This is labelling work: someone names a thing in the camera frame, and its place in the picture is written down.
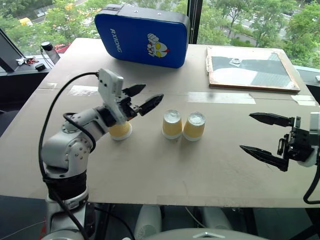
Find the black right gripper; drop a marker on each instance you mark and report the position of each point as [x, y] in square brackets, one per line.
[298, 145]

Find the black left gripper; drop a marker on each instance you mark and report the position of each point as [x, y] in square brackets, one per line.
[127, 107]

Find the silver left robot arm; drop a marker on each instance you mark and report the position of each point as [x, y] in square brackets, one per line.
[70, 150]

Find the yellow paper cup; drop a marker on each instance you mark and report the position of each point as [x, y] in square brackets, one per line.
[172, 126]
[121, 131]
[193, 130]

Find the blue padded kick shield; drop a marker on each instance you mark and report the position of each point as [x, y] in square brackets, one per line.
[140, 32]

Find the wooden framed glass board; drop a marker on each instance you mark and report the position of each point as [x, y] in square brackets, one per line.
[250, 72]

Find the small clear tape roll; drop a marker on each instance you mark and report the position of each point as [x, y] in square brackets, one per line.
[235, 61]

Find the white rounded robot leg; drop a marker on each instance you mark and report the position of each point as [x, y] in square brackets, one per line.
[148, 222]
[216, 218]

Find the black round puck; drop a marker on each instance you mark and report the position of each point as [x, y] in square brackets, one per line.
[39, 67]

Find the grey robot torso top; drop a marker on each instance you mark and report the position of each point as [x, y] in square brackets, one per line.
[205, 235]

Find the red and white small parts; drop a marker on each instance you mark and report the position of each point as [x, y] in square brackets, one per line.
[26, 61]

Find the black slanted panel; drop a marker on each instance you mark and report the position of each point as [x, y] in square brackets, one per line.
[8, 53]

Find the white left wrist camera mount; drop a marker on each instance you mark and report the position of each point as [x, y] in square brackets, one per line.
[110, 85]

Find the black window frame post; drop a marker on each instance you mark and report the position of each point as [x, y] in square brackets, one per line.
[195, 20]

